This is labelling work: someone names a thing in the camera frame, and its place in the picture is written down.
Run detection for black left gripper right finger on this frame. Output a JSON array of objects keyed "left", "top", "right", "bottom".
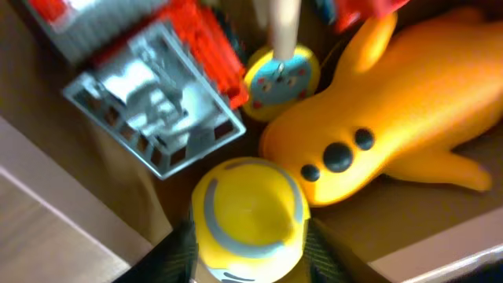
[{"left": 303, "top": 219, "right": 389, "bottom": 283}]

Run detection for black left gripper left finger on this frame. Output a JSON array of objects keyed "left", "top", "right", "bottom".
[{"left": 113, "top": 221, "right": 198, "bottom": 283}]

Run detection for yellow minion ball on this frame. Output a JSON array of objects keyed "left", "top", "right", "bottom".
[{"left": 191, "top": 157, "right": 310, "bottom": 282}]

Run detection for pink cardboard box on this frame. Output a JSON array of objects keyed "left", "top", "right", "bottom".
[{"left": 1, "top": 1, "right": 502, "bottom": 282}]

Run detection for red toy truck grey front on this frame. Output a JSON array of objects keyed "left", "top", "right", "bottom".
[{"left": 22, "top": 0, "right": 248, "bottom": 179}]

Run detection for wooden rattle drum toy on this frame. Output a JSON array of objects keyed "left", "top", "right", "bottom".
[{"left": 242, "top": 0, "right": 321, "bottom": 123}]

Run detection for red toy fire truck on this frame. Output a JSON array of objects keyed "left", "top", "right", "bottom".
[{"left": 312, "top": 0, "right": 409, "bottom": 32}]

